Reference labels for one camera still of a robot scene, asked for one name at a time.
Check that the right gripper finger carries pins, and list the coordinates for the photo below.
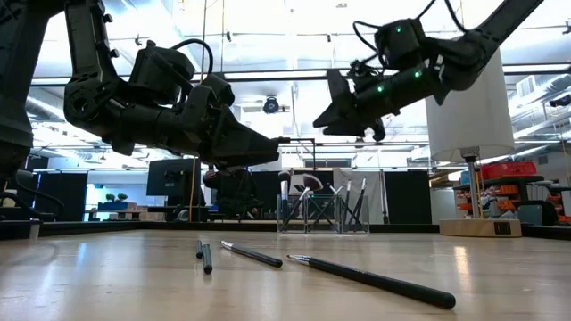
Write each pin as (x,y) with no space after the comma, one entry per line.
(345,132)
(343,116)

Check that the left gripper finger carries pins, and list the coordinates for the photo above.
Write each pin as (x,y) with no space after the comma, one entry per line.
(245,140)
(232,164)

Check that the burgundy head powder brush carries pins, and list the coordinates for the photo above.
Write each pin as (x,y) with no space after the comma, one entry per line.
(313,182)

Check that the single black pen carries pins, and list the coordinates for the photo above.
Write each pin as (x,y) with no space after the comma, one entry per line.
(348,191)

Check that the slim black makeup brush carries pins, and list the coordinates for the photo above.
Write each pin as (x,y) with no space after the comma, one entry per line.
(361,191)
(314,203)

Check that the clear acrylic organizer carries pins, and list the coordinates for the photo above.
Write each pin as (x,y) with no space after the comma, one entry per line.
(323,229)

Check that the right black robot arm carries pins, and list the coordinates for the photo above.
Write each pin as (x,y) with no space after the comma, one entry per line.
(468,49)

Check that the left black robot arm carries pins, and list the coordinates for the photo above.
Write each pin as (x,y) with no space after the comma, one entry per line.
(89,102)

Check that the person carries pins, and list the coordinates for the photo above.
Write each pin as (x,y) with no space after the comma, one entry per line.
(232,191)

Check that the black room monitor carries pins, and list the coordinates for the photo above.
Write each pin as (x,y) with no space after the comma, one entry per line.
(171,178)

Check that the white hanging sheet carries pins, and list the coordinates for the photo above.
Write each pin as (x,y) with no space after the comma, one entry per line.
(377,200)

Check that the black partition panel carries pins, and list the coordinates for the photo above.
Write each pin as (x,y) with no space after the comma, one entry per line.
(62,196)
(408,196)

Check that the white lamp wooden base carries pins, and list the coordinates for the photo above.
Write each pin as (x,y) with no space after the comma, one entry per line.
(468,129)

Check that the green plants blue planter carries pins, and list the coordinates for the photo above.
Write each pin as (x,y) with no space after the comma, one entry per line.
(116,206)

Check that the white ceiling vent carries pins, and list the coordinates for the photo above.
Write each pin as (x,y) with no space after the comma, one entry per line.
(526,87)

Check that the red storage bin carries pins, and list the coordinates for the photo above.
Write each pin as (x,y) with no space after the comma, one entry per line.
(508,170)

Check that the dark shelf unit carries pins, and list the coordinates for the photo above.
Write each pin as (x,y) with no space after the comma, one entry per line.
(513,180)

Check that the teal storage box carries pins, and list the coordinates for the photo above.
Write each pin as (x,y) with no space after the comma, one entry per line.
(530,215)

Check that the black office chair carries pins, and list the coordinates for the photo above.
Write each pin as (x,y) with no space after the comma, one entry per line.
(22,180)

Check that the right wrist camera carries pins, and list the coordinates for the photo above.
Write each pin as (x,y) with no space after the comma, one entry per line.
(363,73)

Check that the black overhead camera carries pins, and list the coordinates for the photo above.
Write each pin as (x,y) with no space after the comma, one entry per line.
(270,105)

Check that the black stand frame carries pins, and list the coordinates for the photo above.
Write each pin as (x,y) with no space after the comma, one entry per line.
(299,139)

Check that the black table frame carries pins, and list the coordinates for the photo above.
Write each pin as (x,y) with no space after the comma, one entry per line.
(134,226)

